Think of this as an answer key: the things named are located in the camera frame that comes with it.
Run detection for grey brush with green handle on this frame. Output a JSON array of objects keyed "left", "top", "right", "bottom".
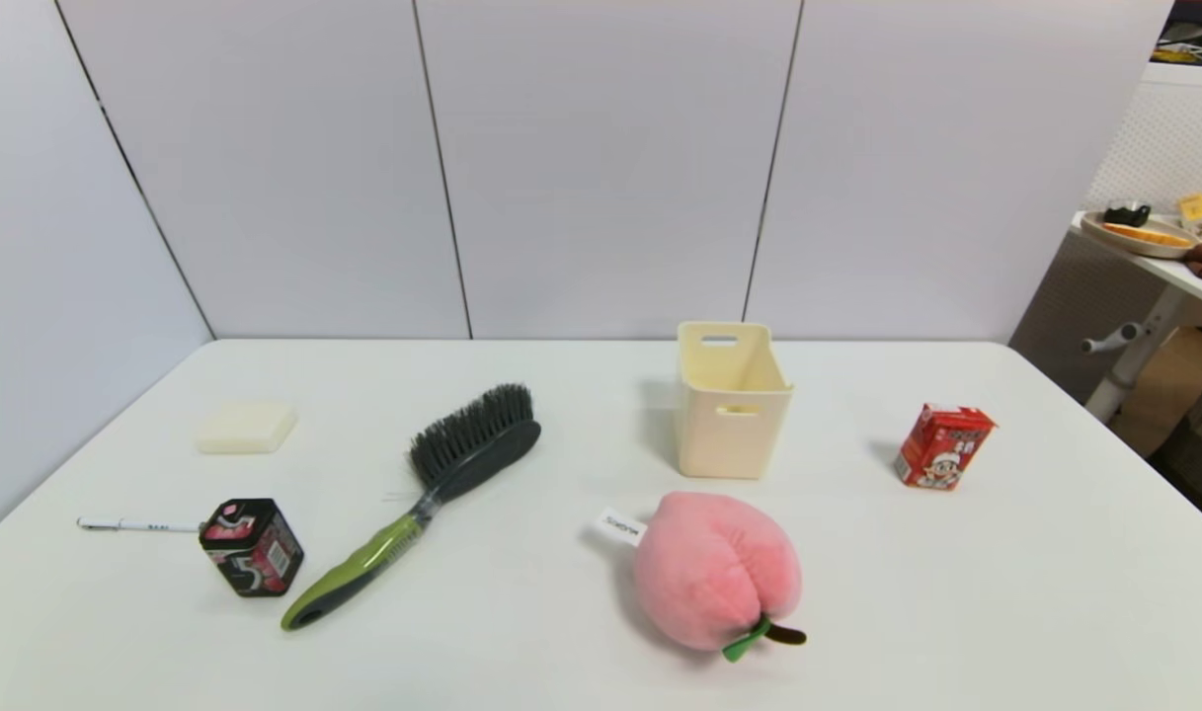
[{"left": 280, "top": 383, "right": 543, "bottom": 633}]

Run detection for grey table crank handle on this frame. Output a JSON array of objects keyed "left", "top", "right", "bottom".
[{"left": 1082, "top": 322, "right": 1145, "bottom": 355}]

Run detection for white pen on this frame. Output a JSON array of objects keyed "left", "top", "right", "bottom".
[{"left": 77, "top": 516, "right": 206, "bottom": 534}]

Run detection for beige oval plate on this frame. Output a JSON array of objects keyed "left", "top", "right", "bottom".
[{"left": 1082, "top": 210, "right": 1199, "bottom": 260}]

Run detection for pink peach plush toy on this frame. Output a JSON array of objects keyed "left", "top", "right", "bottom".
[{"left": 596, "top": 492, "right": 808, "bottom": 664}]

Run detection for white perforated panel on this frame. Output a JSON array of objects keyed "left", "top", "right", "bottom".
[{"left": 1010, "top": 79, "right": 1202, "bottom": 396}]

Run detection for brown cardboard box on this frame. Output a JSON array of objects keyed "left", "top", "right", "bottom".
[{"left": 1114, "top": 326, "right": 1202, "bottom": 457}]

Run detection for white soap block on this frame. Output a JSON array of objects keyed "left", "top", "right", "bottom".
[{"left": 196, "top": 402, "right": 299, "bottom": 455}]

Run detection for orange food slice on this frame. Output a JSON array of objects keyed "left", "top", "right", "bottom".
[{"left": 1102, "top": 222, "right": 1192, "bottom": 248}]

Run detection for cream plastic storage bin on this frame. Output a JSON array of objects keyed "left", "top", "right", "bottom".
[{"left": 676, "top": 321, "right": 795, "bottom": 481}]

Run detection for red milk carton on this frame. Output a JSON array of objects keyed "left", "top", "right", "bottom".
[{"left": 894, "top": 403, "right": 998, "bottom": 492}]

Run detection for white side table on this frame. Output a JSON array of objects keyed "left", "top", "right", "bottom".
[{"left": 1071, "top": 210, "right": 1202, "bottom": 426}]

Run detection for black gum box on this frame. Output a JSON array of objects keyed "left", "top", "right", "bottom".
[{"left": 199, "top": 498, "right": 305, "bottom": 598}]

